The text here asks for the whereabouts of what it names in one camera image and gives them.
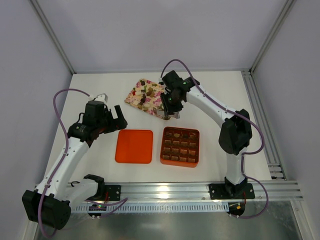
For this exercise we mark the aluminium front rail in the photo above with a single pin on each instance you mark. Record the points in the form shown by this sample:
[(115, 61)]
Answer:
[(275, 190)]

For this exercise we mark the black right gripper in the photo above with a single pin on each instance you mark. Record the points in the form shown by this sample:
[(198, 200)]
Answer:
[(170, 109)]

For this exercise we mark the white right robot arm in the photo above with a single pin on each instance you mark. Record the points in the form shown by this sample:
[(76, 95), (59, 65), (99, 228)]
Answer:
[(235, 128)]

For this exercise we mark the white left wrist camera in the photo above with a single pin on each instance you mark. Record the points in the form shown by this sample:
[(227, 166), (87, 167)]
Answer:
[(101, 98)]

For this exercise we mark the floral tray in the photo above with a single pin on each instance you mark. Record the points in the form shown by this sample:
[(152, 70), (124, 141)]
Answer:
[(146, 96)]

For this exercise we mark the aluminium rail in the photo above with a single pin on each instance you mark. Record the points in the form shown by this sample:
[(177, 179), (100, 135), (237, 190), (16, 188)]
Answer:
[(271, 151), (275, 190)]

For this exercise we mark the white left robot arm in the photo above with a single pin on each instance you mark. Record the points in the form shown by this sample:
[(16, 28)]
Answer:
[(51, 203)]

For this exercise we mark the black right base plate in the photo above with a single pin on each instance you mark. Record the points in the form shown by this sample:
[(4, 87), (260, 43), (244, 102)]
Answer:
[(223, 191)]

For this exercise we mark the aluminium right side rail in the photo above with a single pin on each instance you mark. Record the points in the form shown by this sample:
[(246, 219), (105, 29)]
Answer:
[(271, 151)]

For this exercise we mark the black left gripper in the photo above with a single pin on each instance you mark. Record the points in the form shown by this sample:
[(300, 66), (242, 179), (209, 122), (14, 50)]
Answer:
[(113, 122)]

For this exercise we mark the orange box lid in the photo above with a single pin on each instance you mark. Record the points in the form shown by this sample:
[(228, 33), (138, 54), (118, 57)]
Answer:
[(134, 146)]

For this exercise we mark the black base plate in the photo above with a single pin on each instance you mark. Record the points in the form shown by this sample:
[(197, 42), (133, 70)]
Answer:
[(112, 192), (223, 191)]

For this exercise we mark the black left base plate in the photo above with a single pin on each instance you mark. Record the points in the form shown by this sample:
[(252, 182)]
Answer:
[(112, 192)]

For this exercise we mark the slotted cable duct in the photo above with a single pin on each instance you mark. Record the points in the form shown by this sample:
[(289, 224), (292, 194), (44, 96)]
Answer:
[(153, 207)]

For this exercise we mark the orange chocolate box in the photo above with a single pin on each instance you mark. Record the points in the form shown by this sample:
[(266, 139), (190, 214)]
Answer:
[(183, 151)]

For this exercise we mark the metal tongs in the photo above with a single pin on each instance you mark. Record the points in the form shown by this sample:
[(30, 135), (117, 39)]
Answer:
[(176, 115)]

